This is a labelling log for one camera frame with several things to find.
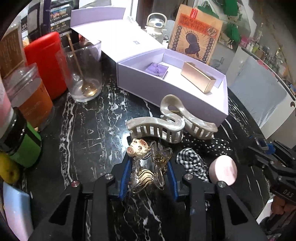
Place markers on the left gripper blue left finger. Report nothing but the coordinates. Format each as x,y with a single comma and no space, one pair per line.
125,179

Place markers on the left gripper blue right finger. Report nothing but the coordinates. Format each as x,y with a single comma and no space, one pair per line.
172,181

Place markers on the black white gingham scrunchie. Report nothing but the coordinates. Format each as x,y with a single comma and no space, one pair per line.
193,164

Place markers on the gold animal hair clip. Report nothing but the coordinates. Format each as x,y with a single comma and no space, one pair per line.
149,164

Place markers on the pink round compact case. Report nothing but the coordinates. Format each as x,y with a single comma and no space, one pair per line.
223,168

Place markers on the black polka dot scrunchie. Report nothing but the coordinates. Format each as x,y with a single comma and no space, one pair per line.
210,148

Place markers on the pearl white hair claw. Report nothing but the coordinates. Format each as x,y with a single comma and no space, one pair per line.
175,119

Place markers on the white covered chair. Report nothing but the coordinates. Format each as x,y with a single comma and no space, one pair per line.
262,94

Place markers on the gold spoon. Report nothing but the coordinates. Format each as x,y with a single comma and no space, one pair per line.
88,89

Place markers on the gold rectangular box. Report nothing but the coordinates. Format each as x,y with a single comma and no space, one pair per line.
201,80

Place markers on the banana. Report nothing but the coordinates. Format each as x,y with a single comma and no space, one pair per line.
9,171

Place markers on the lavender gift box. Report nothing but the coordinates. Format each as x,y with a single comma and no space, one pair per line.
145,68

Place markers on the clear drinking glass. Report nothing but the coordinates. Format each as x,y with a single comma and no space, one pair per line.
80,65

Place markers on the orange drink plastic cup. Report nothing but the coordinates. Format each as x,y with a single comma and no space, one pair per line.
27,92

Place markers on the red plastic bottle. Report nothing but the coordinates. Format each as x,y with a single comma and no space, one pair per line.
42,52

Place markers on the white toy kettle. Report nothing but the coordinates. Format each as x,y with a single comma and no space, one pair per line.
156,26

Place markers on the black printed bag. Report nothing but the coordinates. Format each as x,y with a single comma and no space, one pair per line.
39,18

